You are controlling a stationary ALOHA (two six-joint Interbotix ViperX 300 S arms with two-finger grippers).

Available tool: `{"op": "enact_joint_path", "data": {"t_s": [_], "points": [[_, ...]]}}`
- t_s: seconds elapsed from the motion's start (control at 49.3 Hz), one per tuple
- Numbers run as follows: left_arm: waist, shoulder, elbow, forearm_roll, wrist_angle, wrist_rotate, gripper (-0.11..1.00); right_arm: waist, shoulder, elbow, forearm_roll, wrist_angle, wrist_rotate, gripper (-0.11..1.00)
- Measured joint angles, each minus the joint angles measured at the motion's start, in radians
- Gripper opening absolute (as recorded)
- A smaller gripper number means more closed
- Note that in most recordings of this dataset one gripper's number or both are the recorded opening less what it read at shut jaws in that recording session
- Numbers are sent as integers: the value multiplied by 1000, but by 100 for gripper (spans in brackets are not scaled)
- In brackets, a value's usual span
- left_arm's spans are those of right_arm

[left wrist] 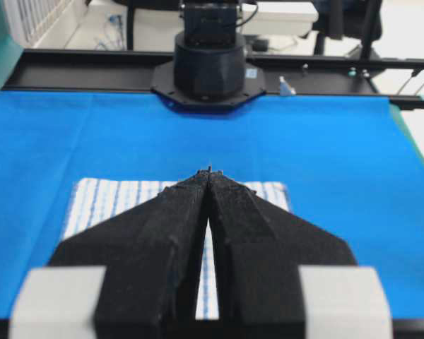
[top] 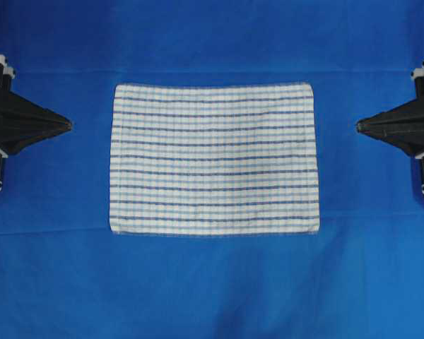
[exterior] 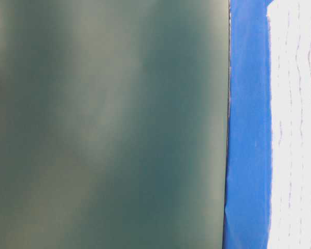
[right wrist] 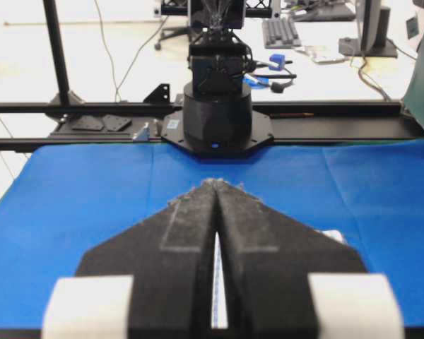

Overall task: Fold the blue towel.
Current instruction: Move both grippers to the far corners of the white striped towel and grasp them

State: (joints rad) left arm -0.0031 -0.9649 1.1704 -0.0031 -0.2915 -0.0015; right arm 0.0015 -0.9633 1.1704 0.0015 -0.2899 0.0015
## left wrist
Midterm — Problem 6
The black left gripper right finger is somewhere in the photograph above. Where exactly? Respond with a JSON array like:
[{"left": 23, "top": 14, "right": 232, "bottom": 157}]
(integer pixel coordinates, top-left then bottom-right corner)
[{"left": 208, "top": 172, "right": 357, "bottom": 338}]

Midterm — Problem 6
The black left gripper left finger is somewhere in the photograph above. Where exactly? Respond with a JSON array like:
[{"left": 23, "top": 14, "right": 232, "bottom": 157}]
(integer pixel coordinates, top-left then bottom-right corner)
[{"left": 49, "top": 170, "right": 209, "bottom": 338}]

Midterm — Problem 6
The white blue striped towel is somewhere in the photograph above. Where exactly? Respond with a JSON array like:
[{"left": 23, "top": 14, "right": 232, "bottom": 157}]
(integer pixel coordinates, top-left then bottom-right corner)
[{"left": 61, "top": 177, "right": 291, "bottom": 321}]

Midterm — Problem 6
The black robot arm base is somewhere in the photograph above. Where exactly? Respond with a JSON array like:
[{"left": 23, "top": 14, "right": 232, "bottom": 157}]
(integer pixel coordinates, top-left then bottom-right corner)
[{"left": 151, "top": 1, "right": 266, "bottom": 109}]

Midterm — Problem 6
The blue table cloth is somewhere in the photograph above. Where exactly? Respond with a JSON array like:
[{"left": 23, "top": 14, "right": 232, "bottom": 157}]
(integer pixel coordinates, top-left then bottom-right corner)
[{"left": 0, "top": 91, "right": 424, "bottom": 318}]

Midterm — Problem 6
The black table frame rail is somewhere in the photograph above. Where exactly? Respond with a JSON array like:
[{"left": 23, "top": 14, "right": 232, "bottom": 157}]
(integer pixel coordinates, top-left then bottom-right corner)
[{"left": 2, "top": 49, "right": 424, "bottom": 109}]

